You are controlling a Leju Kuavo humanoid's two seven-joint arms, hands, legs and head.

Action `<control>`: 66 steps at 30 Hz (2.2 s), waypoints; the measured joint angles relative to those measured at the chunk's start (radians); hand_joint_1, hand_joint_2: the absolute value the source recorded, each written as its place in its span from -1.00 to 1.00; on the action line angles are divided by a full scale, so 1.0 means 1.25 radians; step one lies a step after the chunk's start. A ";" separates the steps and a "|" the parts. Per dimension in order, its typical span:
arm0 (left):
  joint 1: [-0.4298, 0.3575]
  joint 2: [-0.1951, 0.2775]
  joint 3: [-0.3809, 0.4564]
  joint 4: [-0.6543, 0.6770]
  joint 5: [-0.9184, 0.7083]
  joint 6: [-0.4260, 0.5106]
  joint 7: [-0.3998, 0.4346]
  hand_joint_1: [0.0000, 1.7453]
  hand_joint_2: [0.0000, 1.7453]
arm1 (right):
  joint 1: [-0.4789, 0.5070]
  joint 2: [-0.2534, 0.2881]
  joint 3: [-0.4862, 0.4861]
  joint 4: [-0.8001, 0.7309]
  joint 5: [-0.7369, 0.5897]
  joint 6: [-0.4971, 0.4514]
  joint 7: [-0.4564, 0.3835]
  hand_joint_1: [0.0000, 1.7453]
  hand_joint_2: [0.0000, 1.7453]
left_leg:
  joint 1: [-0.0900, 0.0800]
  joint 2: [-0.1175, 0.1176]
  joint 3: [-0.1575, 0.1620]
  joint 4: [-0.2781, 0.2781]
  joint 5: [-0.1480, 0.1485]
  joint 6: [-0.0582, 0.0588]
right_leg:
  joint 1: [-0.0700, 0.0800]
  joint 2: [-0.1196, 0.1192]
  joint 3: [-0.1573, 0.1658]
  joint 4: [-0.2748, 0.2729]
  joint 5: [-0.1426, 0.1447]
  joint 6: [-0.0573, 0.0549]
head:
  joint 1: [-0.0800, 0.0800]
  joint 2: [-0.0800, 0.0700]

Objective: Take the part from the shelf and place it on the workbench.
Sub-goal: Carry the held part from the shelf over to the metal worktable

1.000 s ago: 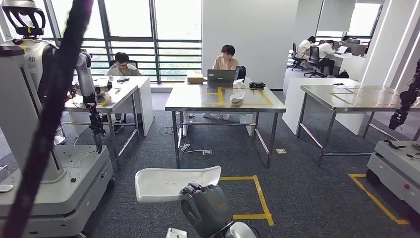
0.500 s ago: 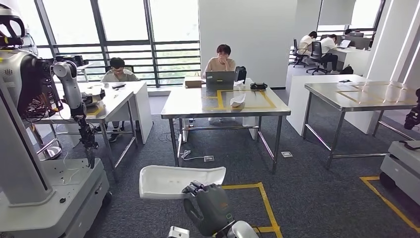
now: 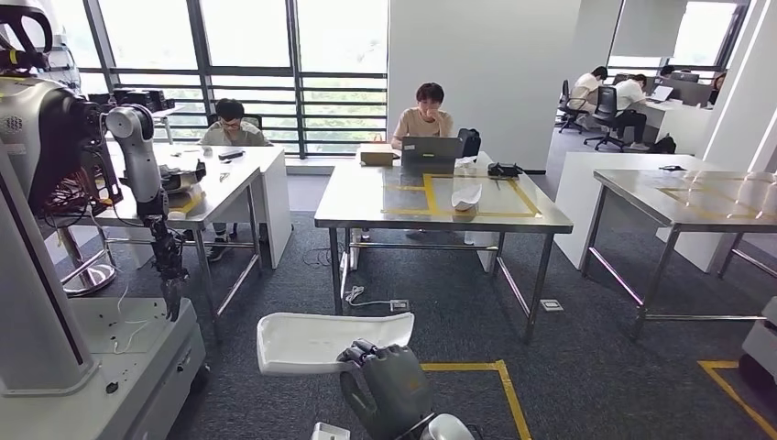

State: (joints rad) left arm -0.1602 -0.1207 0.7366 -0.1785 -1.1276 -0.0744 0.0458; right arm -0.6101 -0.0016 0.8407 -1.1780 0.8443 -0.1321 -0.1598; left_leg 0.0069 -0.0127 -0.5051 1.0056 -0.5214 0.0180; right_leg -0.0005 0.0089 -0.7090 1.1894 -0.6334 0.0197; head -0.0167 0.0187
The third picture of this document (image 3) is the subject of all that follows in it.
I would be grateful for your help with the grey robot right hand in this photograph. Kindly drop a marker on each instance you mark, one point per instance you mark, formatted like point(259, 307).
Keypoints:
point(388, 388)

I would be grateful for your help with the white plastic shell part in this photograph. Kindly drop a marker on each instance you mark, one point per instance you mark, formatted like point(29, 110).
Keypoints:
point(466, 197)
point(315, 343)

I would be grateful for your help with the steel workbench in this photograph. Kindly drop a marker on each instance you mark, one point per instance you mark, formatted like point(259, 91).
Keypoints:
point(364, 194)

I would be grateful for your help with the dark metal part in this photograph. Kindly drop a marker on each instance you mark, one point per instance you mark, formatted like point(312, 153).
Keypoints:
point(182, 179)

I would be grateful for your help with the yellow floor tape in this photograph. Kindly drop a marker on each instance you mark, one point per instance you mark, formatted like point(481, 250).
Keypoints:
point(461, 367)
point(737, 398)

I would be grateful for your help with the floor socket plate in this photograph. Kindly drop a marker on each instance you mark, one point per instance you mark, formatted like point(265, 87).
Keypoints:
point(551, 305)

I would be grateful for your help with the cardboard box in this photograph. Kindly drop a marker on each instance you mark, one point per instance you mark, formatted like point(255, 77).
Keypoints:
point(376, 155)

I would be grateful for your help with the clear plastic bag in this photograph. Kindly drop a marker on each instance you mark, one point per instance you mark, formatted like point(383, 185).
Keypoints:
point(466, 165)

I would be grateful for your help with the grey laptop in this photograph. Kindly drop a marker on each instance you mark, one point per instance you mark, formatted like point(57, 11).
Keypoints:
point(431, 152)

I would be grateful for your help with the black remote controller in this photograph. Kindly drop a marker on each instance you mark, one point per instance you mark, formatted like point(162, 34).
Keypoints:
point(504, 170)

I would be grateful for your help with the steel table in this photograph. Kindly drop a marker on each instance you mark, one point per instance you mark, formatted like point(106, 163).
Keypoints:
point(224, 194)
point(637, 188)

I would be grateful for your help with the black backpack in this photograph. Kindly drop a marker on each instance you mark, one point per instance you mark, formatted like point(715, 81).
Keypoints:
point(468, 142)
point(663, 144)

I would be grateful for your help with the white table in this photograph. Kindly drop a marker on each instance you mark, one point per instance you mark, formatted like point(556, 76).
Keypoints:
point(576, 200)

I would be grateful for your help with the person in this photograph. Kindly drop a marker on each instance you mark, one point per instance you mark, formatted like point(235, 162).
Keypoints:
point(666, 70)
point(234, 133)
point(717, 85)
point(586, 91)
point(422, 124)
point(630, 97)

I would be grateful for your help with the black rectangular device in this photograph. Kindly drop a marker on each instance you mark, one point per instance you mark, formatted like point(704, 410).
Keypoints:
point(230, 155)

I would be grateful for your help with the yellow tape square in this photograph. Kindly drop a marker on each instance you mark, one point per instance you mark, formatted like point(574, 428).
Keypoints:
point(698, 209)

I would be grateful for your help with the black headset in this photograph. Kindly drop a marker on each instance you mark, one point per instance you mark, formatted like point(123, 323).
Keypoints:
point(672, 168)

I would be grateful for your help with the white wheeled robot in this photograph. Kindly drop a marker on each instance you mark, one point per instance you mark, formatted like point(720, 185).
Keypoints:
point(36, 303)

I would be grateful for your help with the white machine base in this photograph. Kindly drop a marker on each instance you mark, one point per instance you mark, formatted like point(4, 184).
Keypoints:
point(762, 346)

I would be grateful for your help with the black equipment cases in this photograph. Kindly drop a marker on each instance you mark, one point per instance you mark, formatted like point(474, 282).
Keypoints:
point(139, 98)

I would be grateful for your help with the white office desk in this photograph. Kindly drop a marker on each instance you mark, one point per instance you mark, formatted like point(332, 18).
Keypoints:
point(686, 124)

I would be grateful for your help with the silver laptop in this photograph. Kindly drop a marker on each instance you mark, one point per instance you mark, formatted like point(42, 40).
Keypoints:
point(662, 93)

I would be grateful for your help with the grey roller blind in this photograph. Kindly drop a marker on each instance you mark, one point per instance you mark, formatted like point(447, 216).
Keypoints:
point(646, 27)

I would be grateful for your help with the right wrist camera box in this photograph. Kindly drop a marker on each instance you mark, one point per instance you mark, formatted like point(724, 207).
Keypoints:
point(331, 432)

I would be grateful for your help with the chrome pedestal base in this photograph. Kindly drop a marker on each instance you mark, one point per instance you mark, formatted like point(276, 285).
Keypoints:
point(88, 273)

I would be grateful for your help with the black window frame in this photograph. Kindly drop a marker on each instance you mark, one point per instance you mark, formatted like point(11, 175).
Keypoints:
point(295, 73)

